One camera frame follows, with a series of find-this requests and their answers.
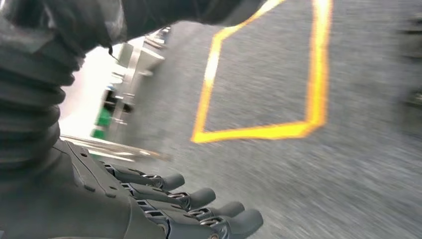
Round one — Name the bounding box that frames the chrome stanchion post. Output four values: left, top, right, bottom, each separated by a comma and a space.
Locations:
60, 134, 173, 163

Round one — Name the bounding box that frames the cluttered background shelving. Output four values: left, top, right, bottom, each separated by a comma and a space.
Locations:
91, 26, 172, 141

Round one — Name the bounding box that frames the yellow floor tape square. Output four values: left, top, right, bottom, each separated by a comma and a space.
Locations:
190, 0, 333, 144

